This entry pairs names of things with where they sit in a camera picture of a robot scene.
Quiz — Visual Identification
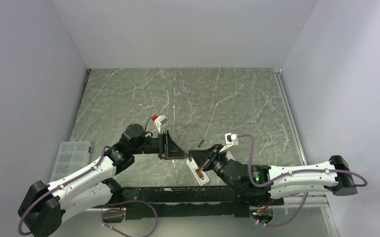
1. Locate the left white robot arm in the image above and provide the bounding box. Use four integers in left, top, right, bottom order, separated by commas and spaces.
17, 123, 188, 237

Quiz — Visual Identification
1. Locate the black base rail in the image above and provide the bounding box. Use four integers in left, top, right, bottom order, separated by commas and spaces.
90, 177, 284, 220

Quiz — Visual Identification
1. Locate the aluminium frame rail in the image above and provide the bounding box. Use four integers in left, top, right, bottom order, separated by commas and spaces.
273, 69, 307, 165

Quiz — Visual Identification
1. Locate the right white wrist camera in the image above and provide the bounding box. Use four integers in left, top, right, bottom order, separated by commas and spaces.
220, 133, 239, 153

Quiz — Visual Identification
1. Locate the clear plastic organizer box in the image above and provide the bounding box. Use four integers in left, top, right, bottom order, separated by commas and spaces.
50, 141, 92, 182

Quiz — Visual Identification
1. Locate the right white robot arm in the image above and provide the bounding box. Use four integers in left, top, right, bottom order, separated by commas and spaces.
189, 145, 358, 205

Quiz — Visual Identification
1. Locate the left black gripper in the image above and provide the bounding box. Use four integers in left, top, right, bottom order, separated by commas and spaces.
132, 129, 188, 160

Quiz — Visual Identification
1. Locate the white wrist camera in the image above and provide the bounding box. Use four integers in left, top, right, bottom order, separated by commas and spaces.
220, 133, 239, 153
152, 115, 168, 134

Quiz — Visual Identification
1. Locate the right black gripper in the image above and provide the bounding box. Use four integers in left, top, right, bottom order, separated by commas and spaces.
189, 144, 237, 191

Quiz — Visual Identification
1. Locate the white remote control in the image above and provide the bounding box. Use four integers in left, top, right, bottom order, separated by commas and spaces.
186, 159, 210, 186

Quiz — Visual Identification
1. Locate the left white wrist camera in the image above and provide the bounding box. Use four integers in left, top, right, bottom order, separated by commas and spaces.
152, 115, 168, 134

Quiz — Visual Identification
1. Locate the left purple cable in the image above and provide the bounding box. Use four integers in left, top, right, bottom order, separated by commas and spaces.
17, 145, 111, 236

